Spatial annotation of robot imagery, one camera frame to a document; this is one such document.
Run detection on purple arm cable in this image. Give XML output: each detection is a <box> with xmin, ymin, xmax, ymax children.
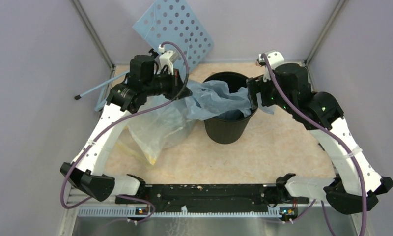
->
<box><xmin>60</xmin><ymin>41</ymin><xmax>190</xmax><ymax>210</ymax></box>
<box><xmin>261</xmin><ymin>53</ymin><xmax>368</xmax><ymax>236</ymax></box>

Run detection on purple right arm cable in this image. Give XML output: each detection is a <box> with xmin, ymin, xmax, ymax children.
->
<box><xmin>261</xmin><ymin>53</ymin><xmax>368</xmax><ymax>236</ymax></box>

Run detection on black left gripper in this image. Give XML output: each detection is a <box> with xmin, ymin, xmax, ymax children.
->
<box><xmin>143</xmin><ymin>67</ymin><xmax>193</xmax><ymax>101</ymax></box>

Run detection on light blue perforated stand plate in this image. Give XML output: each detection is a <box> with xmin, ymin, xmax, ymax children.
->
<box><xmin>133</xmin><ymin>0</ymin><xmax>214</xmax><ymax>72</ymax></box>

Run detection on light blue trash bag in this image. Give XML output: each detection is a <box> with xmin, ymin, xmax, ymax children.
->
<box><xmin>180</xmin><ymin>79</ymin><xmax>275</xmax><ymax>122</ymax></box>

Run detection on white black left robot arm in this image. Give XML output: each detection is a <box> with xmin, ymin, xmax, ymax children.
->
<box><xmin>60</xmin><ymin>50</ymin><xmax>192</xmax><ymax>203</ymax></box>

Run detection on white slotted cable duct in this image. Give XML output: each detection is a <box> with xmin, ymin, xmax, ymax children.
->
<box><xmin>78</xmin><ymin>206</ymin><xmax>281</xmax><ymax>218</ymax></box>

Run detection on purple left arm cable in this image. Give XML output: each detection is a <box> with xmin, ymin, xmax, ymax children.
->
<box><xmin>60</xmin><ymin>41</ymin><xmax>190</xmax><ymax>210</ymax></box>

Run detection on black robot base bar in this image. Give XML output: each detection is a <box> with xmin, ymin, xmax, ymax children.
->
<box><xmin>134</xmin><ymin>184</ymin><xmax>309</xmax><ymax>213</ymax></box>

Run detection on black plastic trash bin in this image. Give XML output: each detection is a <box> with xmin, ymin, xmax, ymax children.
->
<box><xmin>204</xmin><ymin>71</ymin><xmax>257</xmax><ymax>144</ymax></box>

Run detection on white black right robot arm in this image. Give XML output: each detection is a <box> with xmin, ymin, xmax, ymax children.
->
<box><xmin>246</xmin><ymin>63</ymin><xmax>393</xmax><ymax>215</ymax></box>

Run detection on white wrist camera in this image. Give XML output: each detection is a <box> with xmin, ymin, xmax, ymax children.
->
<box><xmin>158</xmin><ymin>45</ymin><xmax>179</xmax><ymax>75</ymax></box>
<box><xmin>257</xmin><ymin>50</ymin><xmax>285</xmax><ymax>82</ymax></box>

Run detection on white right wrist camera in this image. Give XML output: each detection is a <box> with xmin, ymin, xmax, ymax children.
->
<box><xmin>257</xmin><ymin>50</ymin><xmax>285</xmax><ymax>82</ymax></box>

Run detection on light blue tripod legs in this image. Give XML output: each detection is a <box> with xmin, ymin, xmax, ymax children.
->
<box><xmin>74</xmin><ymin>70</ymin><xmax>129</xmax><ymax>111</ymax></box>

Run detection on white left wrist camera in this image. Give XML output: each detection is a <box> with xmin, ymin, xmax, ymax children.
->
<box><xmin>158</xmin><ymin>45</ymin><xmax>179</xmax><ymax>75</ymax></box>

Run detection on translucent yellowish trash bag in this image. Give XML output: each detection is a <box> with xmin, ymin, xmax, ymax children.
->
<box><xmin>114</xmin><ymin>99</ymin><xmax>196</xmax><ymax>165</ymax></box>

